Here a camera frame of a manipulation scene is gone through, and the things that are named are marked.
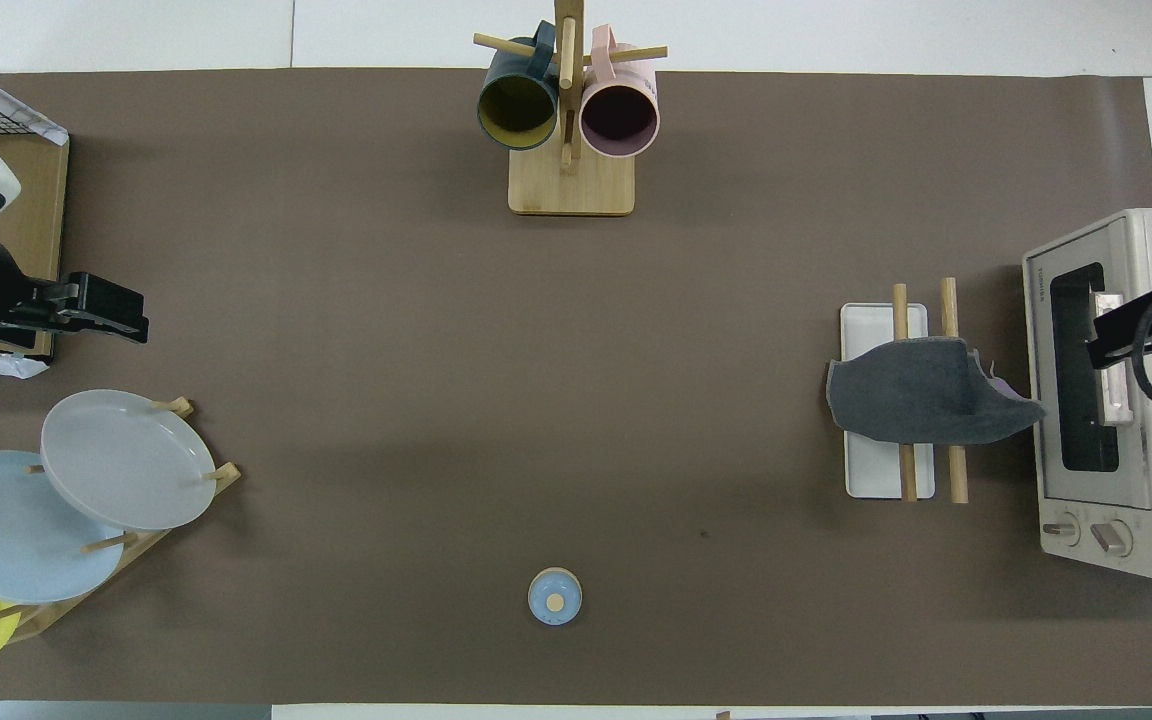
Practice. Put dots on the wooden plate rack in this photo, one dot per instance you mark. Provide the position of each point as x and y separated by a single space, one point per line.
226 478

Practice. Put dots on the pink mug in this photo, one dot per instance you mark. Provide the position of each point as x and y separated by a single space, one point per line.
619 115

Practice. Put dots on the purple and grey towel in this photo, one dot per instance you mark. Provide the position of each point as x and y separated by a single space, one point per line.
916 400

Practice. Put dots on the wooden mug tree stand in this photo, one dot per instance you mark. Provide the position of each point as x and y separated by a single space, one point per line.
571 190

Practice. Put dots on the blue service bell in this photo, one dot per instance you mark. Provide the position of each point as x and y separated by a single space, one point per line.
554 597

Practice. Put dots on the large brown table mat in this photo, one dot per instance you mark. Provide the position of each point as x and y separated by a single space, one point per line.
536 400

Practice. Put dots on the grey plate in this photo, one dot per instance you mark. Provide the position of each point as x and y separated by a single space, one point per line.
126 460

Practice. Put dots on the wooden stepped shelf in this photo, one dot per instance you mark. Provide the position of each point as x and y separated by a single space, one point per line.
36 200

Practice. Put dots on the white towel rack wooden bars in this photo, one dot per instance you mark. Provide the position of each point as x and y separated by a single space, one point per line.
876 470

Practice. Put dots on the dark teal mug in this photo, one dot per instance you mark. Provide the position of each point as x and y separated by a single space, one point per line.
516 112

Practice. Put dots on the white grid patterned paper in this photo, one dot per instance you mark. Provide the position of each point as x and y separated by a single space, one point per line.
26 118

